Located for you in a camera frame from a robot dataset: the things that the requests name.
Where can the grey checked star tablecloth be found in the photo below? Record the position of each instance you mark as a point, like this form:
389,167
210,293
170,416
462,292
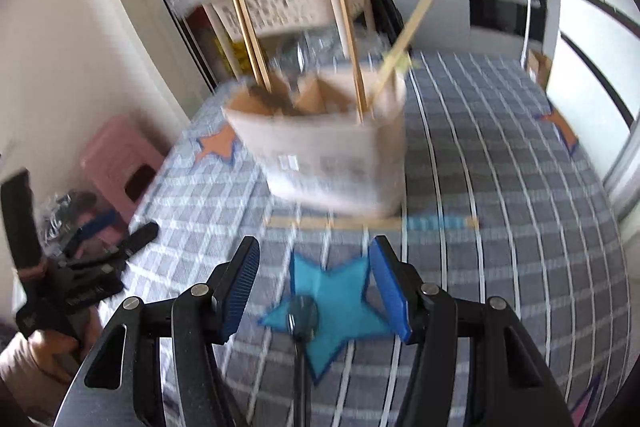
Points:
500,207

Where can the small cardboard box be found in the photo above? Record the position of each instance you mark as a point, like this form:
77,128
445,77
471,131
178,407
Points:
539,68

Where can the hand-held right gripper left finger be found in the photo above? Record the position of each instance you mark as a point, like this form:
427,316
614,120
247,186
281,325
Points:
239,292

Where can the beige plastic utensil holder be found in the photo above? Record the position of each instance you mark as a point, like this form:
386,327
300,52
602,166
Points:
325,157

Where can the blue patterned wooden chopstick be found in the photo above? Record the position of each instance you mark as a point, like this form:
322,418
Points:
350,223

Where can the person's left hand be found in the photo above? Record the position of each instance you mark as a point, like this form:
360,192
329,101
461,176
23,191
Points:
55,349

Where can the person's left forearm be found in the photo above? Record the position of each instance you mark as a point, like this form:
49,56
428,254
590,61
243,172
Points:
20,377

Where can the white refrigerator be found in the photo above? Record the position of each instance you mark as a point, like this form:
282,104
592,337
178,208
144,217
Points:
590,57

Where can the dark jacket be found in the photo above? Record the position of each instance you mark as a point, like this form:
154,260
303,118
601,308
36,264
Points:
387,12

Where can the pink plastic stool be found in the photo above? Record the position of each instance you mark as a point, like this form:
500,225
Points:
117,157

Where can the dark crumpled bag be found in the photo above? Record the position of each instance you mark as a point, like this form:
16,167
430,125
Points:
65,212

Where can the black ladle spoons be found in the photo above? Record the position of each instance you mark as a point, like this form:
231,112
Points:
302,314

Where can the white rod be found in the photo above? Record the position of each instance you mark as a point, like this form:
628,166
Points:
526,22

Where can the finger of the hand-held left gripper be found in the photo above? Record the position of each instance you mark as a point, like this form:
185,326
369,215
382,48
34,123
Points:
137,239
20,222

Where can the black built-in oven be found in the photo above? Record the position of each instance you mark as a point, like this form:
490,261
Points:
500,2

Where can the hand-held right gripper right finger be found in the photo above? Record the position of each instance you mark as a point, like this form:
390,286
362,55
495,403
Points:
390,292

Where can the beige flower-cut basket rack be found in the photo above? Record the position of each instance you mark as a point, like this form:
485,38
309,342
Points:
295,2

